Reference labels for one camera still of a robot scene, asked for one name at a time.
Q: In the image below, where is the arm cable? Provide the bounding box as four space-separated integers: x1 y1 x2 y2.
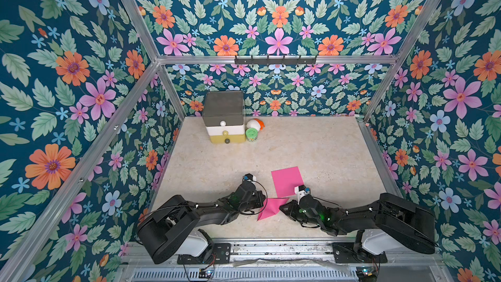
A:
238 179 269 216
311 196 341 209

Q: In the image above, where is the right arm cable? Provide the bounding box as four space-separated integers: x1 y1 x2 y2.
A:
311 196 341 209

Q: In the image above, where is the small drawer cabinet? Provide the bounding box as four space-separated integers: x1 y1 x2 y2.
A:
202 90 245 144

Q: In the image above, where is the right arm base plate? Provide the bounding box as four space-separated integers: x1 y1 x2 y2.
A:
331 242 387 265

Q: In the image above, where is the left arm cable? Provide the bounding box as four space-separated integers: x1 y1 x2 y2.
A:
238 179 269 216

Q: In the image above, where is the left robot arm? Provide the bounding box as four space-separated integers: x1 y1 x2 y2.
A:
136 180 266 265

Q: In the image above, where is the green lidded can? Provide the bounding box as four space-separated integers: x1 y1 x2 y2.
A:
245 128 259 142

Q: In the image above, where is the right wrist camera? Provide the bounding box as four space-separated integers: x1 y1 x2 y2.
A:
294 185 311 202

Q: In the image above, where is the orange white plush toy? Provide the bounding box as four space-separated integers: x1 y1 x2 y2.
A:
246 119 265 132

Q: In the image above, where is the pink square paper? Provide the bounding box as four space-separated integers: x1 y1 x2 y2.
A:
257 198 288 221

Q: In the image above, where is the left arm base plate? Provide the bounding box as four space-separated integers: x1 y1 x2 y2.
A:
177 243 232 266

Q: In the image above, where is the black hook rail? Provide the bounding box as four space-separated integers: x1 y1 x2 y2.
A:
234 56 317 66

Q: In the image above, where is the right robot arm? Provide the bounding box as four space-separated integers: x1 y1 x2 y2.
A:
280 193 436 255

